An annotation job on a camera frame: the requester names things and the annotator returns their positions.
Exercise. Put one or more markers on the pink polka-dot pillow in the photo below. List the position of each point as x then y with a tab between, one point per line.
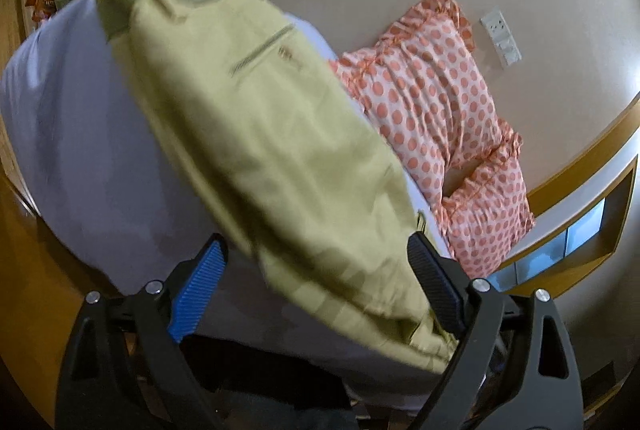
420	88
485	217

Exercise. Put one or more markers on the wooden headboard trim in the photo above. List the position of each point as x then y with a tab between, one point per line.
581	214

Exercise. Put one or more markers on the white bed sheet mattress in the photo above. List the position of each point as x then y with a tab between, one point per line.
107	191

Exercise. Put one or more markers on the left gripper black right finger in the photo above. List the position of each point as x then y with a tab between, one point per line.
514	366

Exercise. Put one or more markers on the upper pink polka-dot pillow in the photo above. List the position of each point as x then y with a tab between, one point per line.
420	88

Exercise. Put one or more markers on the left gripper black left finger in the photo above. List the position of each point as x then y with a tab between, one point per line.
123	367

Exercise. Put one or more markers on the khaki yellow pants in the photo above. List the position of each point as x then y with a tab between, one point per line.
246	108

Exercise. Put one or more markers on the white wall switch plate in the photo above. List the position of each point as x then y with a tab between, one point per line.
501	38

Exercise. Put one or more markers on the lower pink polka-dot pillow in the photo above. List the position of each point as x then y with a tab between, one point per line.
485	217

